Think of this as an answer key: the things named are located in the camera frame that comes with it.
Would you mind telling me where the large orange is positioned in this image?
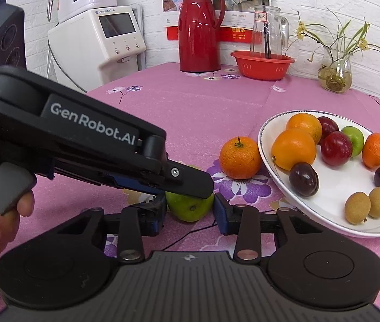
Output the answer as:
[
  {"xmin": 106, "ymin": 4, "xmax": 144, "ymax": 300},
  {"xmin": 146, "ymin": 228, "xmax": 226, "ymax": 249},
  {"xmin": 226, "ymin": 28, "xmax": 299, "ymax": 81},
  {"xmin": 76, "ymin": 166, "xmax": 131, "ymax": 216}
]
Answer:
[
  {"xmin": 271, "ymin": 129, "xmax": 316, "ymax": 171},
  {"xmin": 286, "ymin": 113, "xmax": 322, "ymax": 145}
]

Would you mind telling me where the clear glass pitcher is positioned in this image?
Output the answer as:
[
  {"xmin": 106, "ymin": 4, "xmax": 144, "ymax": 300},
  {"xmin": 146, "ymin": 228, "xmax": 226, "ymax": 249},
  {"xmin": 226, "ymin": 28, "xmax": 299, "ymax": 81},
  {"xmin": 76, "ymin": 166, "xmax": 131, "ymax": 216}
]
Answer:
[{"xmin": 250, "ymin": 5, "xmax": 289, "ymax": 59}]

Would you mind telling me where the red thermos jug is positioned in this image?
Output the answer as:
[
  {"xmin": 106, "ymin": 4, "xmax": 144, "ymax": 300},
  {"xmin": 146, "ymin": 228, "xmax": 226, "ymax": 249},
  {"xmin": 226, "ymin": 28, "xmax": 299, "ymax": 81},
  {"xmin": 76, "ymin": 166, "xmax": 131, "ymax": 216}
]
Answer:
[{"xmin": 178, "ymin": 0, "xmax": 226, "ymax": 73}]

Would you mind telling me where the black straw in pitcher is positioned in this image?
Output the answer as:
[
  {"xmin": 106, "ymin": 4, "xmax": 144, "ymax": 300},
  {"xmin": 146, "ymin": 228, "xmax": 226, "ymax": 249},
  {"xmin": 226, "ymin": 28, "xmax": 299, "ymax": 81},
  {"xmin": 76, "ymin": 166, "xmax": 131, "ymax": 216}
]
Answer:
[{"xmin": 263, "ymin": 6, "xmax": 271, "ymax": 59}]

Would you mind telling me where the small red apple on plate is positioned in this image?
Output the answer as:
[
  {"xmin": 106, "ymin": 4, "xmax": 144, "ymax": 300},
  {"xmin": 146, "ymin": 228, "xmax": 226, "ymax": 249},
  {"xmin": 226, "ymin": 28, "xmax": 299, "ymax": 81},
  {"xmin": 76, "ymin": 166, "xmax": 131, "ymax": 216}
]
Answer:
[{"xmin": 318, "ymin": 116, "xmax": 339, "ymax": 145}]

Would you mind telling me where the mandarin with green stem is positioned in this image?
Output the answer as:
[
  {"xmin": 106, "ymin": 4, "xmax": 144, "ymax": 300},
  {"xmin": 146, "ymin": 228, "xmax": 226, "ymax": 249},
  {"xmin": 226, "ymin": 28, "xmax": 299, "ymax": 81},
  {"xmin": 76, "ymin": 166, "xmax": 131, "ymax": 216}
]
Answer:
[{"xmin": 219, "ymin": 137, "xmax": 262, "ymax": 180}]

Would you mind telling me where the brown longan back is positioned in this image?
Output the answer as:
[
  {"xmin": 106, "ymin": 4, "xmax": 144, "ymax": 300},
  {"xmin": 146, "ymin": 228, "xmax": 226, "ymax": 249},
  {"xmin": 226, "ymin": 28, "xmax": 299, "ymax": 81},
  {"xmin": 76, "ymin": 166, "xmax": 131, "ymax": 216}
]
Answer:
[{"xmin": 369, "ymin": 187, "xmax": 380, "ymax": 219}]

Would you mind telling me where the small green apple on plate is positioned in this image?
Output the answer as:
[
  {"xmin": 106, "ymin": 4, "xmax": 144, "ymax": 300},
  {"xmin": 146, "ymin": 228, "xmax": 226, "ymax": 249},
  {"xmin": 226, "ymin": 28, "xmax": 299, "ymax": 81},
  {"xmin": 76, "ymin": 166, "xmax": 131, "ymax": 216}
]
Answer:
[{"xmin": 341, "ymin": 126, "xmax": 364, "ymax": 158}]

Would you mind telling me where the red plastic basket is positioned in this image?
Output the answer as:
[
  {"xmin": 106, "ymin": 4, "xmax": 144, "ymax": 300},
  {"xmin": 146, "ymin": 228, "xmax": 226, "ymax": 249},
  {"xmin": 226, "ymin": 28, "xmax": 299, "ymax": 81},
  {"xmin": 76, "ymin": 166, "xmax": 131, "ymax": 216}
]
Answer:
[{"xmin": 231, "ymin": 51, "xmax": 295, "ymax": 82}]

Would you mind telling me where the brown longan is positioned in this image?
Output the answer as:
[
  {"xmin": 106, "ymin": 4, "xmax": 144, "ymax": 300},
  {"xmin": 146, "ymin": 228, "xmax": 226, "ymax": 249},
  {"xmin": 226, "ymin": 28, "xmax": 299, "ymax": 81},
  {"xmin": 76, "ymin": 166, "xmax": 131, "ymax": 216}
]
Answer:
[
  {"xmin": 344, "ymin": 192, "xmax": 371, "ymax": 225},
  {"xmin": 369, "ymin": 187, "xmax": 380, "ymax": 219}
]

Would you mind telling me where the large green apple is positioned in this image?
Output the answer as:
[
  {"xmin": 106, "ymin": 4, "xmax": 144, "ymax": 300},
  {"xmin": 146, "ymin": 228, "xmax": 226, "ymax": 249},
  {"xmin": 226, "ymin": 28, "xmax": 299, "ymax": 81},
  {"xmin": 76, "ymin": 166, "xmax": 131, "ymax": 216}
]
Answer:
[{"xmin": 165, "ymin": 192, "xmax": 214, "ymax": 222}]

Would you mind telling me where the glass vase with plant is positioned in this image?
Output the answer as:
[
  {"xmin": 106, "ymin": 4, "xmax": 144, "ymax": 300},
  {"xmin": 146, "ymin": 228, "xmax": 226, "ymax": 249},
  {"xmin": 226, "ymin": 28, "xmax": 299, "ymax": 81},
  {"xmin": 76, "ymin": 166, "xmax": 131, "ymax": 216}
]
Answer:
[{"xmin": 285, "ymin": 10, "xmax": 380, "ymax": 94}]

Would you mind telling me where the brown longan front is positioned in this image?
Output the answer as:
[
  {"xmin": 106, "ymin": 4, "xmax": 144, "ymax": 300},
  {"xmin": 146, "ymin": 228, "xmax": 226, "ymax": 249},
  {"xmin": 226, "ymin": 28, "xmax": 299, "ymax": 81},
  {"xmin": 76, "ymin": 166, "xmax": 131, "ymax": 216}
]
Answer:
[{"xmin": 344, "ymin": 192, "xmax": 371, "ymax": 225}]

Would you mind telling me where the pink floral tablecloth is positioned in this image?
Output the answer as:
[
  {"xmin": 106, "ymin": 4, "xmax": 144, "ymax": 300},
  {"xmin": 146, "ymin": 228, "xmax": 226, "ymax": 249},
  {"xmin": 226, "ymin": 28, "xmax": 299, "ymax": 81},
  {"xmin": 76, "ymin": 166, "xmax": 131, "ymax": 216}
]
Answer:
[{"xmin": 0, "ymin": 61, "xmax": 380, "ymax": 322}]

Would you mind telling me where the white water dispenser machine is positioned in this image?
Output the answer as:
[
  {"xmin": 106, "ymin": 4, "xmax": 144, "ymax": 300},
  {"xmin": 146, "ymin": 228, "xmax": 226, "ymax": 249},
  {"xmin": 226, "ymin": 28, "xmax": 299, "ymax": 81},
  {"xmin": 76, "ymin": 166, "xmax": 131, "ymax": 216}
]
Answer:
[{"xmin": 47, "ymin": 4, "xmax": 146, "ymax": 93}]

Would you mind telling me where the mandarin with speckled skin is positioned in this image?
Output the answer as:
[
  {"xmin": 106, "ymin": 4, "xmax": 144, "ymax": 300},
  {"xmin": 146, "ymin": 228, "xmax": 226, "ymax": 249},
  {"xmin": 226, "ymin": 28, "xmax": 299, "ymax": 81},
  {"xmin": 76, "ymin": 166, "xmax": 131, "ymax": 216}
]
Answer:
[{"xmin": 362, "ymin": 132, "xmax": 380, "ymax": 169}]

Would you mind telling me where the large red apple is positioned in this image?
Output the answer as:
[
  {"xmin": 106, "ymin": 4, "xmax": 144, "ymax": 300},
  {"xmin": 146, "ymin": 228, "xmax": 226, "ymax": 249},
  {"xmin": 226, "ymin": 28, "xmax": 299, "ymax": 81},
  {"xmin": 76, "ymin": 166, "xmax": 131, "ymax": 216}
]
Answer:
[{"xmin": 321, "ymin": 131, "xmax": 353, "ymax": 167}]

